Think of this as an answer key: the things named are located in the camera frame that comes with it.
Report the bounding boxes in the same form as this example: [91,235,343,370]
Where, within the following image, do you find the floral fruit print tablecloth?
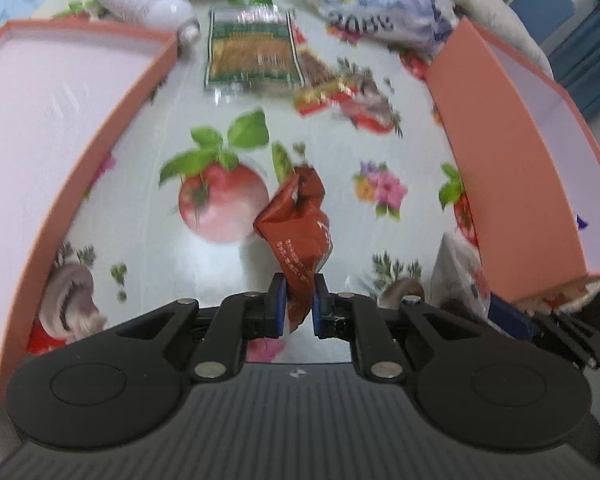
[30,15,478,353]

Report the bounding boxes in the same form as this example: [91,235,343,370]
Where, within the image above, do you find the green tofu snack packet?
[204,4,305,89]

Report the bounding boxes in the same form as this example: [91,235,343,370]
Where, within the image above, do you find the blue chair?
[510,0,575,44]

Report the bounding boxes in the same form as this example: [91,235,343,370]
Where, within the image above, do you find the pink box right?
[427,20,600,304]

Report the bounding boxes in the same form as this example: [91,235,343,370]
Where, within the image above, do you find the clear red snack packet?
[293,47,373,116]

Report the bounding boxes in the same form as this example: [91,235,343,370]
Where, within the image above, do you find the grey triangular snack packet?
[430,232,490,322]

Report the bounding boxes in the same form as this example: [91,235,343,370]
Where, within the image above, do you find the red snack wrapper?
[253,167,332,330]

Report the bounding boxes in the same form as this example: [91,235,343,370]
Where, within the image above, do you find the crumpled blue white plastic bag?
[304,0,459,54]

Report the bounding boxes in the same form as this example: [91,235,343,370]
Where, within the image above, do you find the white spray bottle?
[95,0,200,46]

